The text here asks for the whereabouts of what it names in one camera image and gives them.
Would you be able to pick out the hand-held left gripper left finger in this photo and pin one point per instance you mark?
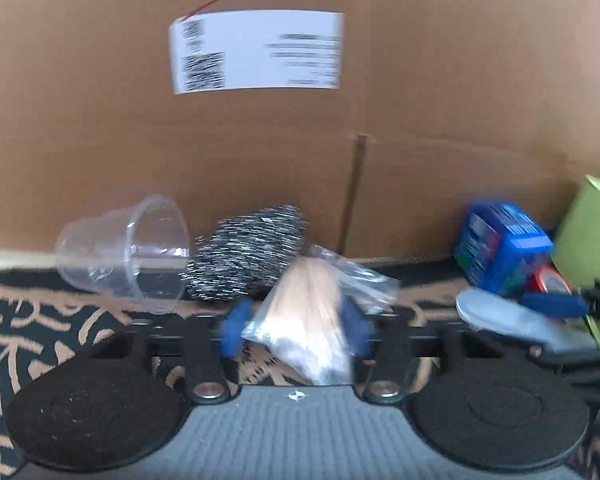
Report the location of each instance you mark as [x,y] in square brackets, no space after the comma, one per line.
[235,327]

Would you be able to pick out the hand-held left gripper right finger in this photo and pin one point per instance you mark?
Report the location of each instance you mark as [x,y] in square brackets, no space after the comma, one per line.
[356,327]

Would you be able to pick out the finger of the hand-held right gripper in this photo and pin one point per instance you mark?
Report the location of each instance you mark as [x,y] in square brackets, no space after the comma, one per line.
[590,365]
[555,305]

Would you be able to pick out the white glove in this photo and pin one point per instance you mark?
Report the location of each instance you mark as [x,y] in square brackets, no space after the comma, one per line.
[505,317]

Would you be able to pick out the clear bag of wooden sticks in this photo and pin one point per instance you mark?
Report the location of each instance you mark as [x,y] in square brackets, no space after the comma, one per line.
[305,310]

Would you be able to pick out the red and white small tin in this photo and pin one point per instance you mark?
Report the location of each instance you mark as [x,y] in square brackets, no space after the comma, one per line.
[552,280]

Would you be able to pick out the steel wool scrubber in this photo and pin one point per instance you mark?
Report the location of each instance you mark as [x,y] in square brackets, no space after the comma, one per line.
[245,255]

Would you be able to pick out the blue tissue packet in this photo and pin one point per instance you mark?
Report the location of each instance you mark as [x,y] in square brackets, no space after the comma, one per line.
[500,247]

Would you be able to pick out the yellow-green box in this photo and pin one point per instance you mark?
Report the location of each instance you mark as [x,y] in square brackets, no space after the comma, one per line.
[592,230]

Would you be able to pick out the clear plastic cup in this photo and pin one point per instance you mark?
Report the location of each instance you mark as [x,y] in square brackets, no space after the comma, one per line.
[105,255]

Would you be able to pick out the black letter pattern mat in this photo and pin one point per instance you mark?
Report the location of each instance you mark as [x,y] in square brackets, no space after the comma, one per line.
[30,320]

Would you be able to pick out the large cardboard box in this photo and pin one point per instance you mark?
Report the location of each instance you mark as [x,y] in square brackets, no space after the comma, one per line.
[130,135]

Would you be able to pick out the white shipping label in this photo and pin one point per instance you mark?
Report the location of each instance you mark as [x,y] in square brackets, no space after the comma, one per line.
[255,50]

